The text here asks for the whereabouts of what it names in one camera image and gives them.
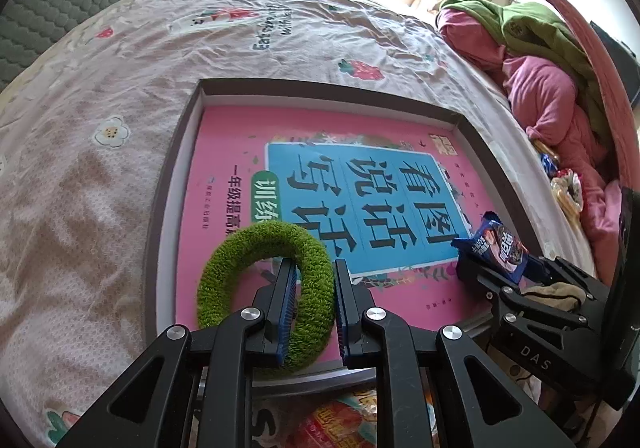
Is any green blanket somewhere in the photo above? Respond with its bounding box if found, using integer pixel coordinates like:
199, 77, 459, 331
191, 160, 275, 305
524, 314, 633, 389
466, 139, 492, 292
437, 0, 621, 149

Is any pink book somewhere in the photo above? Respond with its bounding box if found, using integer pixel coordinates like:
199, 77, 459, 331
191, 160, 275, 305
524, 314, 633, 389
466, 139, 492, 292
175, 105, 501, 364

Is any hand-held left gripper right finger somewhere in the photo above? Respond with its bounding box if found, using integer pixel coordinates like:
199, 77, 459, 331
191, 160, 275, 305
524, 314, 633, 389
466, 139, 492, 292
333, 258, 576, 448

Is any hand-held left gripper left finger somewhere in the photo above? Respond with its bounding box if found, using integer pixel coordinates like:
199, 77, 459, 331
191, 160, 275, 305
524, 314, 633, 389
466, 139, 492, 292
55, 257, 301, 448

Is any black screen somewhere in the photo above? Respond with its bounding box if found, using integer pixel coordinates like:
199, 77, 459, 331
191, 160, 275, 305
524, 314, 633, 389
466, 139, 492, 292
590, 20, 640, 109

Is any blue snack packet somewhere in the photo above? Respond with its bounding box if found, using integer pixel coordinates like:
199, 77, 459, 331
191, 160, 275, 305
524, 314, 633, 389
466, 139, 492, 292
451, 211, 530, 285

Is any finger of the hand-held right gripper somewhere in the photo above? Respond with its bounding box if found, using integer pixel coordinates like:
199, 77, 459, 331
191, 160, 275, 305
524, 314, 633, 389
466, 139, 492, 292
525, 255, 611, 314
456, 259, 592, 330

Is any red snack packet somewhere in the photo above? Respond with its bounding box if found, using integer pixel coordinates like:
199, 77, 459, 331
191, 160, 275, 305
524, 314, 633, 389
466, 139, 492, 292
300, 390, 381, 448

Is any cream drawstring pouch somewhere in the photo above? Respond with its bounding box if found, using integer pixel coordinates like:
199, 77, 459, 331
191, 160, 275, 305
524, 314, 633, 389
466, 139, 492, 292
522, 282, 587, 313

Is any pink garment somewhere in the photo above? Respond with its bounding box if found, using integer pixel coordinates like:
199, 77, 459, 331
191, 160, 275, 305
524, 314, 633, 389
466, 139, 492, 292
436, 8, 626, 289

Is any printed bed sheet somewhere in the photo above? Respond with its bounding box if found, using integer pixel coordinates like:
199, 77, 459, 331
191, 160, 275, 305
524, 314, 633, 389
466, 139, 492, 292
0, 0, 596, 448

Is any green fuzzy scrunchie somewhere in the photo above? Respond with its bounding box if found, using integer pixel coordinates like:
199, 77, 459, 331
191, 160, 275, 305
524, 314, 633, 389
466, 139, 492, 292
196, 220, 335, 371

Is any yellow biscuit packet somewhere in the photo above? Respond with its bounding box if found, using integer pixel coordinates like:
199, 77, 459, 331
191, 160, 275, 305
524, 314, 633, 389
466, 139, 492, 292
550, 183, 586, 231

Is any grey shallow box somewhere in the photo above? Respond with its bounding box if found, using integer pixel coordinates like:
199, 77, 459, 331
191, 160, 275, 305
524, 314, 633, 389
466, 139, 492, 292
142, 78, 543, 389

